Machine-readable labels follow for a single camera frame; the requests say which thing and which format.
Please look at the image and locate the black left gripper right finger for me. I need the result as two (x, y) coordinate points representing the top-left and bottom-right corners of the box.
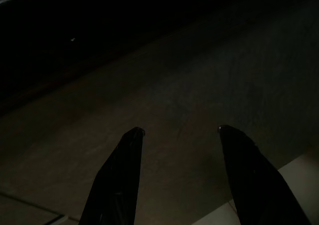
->
(218, 124), (312, 225)

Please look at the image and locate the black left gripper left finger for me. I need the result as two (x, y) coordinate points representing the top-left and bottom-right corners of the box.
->
(79, 126), (146, 225)

